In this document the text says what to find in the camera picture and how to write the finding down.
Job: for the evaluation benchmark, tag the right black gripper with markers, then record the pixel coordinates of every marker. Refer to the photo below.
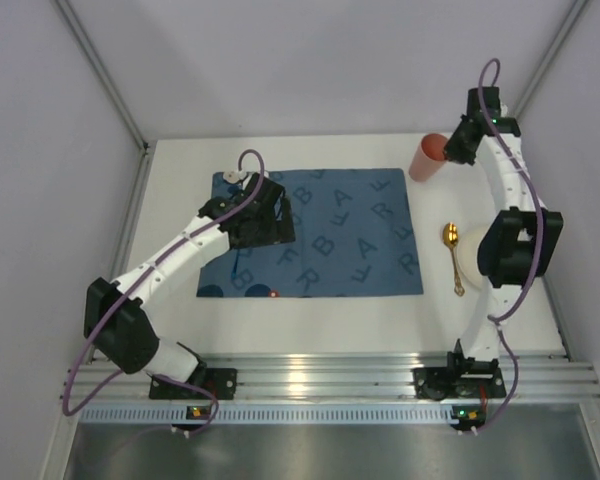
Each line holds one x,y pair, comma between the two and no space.
453,150

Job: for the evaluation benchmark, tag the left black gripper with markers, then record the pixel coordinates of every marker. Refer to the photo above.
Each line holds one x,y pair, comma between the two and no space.
278,215

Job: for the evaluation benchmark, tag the pink plastic cup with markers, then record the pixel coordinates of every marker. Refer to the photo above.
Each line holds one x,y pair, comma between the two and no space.
428,158

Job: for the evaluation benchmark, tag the blue letter placemat cloth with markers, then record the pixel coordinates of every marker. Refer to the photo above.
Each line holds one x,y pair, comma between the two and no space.
354,238

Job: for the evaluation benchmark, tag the cream round plate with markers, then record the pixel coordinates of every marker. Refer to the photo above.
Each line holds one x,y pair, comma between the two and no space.
467,255

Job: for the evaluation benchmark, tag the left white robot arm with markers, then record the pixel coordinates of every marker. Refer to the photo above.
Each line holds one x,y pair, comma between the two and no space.
118,312

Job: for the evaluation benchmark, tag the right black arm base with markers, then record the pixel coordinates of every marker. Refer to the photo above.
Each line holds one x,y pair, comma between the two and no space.
438,384

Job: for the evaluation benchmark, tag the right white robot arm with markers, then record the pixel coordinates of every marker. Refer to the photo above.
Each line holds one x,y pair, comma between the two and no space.
519,243

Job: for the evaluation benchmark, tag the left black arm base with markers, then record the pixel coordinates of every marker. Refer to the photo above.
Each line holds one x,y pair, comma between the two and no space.
220,382

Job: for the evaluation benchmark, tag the gold metal fork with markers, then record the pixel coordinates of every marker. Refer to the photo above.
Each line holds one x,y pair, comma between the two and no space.
450,238

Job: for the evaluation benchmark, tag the right aluminium frame post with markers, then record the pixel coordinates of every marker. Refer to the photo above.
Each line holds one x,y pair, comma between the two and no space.
539,32

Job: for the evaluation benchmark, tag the aluminium frame post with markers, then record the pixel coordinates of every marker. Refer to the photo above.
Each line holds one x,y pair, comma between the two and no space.
539,32
79,33

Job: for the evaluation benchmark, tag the aluminium mounting rail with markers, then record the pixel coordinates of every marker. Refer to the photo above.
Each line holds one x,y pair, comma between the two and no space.
316,378

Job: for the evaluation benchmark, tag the perforated grey cable duct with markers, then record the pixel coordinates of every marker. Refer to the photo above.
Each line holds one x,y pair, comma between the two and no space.
247,414

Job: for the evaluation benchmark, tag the left aluminium frame post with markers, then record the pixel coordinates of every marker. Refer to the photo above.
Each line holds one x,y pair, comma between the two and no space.
79,33

